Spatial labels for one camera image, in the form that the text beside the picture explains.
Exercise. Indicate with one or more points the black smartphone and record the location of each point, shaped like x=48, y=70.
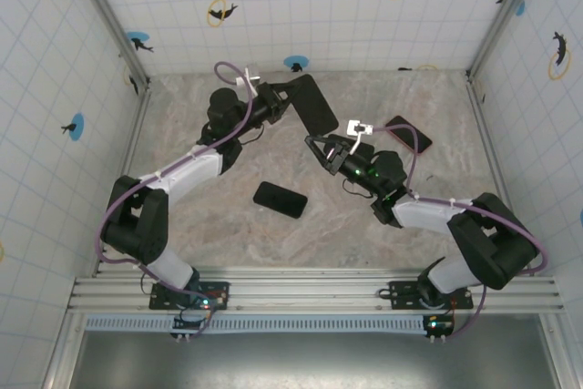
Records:
x=314, y=104
x=280, y=199

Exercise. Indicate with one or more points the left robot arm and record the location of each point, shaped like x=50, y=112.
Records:
x=200, y=172

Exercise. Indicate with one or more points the small controller board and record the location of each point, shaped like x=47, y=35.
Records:
x=187, y=323
x=437, y=326

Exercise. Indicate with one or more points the grey metal panel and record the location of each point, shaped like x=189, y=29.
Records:
x=296, y=361

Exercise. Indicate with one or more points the aluminium side rail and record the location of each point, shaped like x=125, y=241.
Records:
x=488, y=134
x=135, y=138

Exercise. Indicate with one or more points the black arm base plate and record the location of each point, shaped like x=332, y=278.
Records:
x=159, y=300
x=407, y=300

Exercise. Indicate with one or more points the aluminium front rail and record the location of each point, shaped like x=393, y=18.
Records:
x=309, y=291

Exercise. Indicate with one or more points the aluminium corner post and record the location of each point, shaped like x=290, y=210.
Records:
x=502, y=20
x=110, y=20

